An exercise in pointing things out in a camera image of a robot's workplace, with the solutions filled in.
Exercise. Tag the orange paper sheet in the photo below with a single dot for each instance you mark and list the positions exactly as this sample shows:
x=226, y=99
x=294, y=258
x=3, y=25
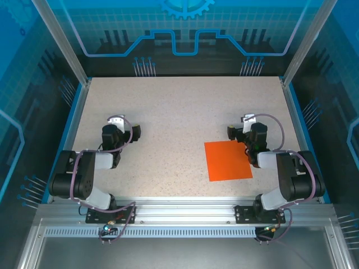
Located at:
x=227, y=161

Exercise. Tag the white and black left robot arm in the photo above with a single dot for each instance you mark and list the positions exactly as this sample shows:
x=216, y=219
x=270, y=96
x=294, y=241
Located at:
x=103, y=161

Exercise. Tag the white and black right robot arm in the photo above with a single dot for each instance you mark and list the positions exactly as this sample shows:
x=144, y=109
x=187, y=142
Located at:
x=269, y=159

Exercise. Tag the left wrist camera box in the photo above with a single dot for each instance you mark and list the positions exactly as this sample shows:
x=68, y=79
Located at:
x=116, y=121

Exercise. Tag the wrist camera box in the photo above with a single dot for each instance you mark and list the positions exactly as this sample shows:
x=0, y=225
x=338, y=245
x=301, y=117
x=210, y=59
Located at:
x=116, y=121
x=249, y=120

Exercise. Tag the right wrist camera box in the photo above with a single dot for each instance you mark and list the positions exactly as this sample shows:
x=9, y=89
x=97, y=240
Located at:
x=249, y=120

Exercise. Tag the aluminium table side rail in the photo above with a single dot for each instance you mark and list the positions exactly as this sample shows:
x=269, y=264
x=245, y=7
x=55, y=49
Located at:
x=70, y=131
x=300, y=131

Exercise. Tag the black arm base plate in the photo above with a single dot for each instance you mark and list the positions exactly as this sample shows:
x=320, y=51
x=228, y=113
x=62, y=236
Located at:
x=244, y=214
x=92, y=217

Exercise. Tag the aluminium mounting rail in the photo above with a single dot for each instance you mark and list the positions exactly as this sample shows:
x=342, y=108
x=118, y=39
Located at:
x=185, y=208

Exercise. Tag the aluminium frame post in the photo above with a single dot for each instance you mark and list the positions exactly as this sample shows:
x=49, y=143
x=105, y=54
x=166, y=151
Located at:
x=305, y=47
x=64, y=47

